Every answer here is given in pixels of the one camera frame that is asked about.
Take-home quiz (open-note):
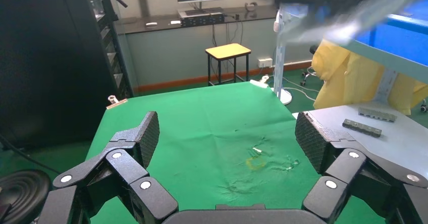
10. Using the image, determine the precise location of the grey metal connector part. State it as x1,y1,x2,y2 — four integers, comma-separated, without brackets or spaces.
341,119,383,139
357,107,398,123

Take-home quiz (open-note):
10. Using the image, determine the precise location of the blue plastic tray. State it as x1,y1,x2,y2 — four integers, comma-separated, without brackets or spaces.
366,0,428,66

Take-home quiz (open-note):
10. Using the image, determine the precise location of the yellow seat black stool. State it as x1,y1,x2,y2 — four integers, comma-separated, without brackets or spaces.
204,43,252,87

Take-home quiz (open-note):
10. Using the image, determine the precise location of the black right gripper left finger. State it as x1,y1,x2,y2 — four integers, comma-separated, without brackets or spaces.
36,111,180,224

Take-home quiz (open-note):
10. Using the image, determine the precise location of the yellow cloth garment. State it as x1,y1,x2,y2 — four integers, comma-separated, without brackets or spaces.
311,38,428,116

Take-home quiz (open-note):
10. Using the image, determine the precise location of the black floor cable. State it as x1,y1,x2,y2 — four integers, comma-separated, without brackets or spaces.
0,134,61,175

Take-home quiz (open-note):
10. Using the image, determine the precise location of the black ribbed round disc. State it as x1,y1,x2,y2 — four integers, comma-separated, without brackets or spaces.
0,170,52,224

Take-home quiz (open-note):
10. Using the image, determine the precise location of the white floor cable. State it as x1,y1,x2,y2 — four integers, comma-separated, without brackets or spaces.
282,77,316,102

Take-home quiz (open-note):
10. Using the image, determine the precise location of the green cloth mat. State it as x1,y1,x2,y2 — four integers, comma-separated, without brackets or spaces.
85,81,385,224

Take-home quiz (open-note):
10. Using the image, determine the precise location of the black electronics box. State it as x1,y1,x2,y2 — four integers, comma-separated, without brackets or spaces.
180,12,225,28

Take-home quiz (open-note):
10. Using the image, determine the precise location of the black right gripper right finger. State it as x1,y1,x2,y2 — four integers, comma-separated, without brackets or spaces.
295,111,428,224

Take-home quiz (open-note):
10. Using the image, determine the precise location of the metal binder clip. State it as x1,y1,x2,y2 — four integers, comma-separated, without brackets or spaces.
105,95,128,110
249,75,270,89

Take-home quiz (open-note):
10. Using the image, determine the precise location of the black swivel chair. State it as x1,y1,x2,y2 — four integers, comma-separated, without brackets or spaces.
300,44,324,87

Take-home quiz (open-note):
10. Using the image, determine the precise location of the silver sheet metal bracket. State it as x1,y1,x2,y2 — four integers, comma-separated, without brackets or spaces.
284,0,422,46

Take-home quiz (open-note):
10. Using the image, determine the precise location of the grey metal shelf rack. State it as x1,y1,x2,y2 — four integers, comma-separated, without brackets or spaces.
273,2,428,104

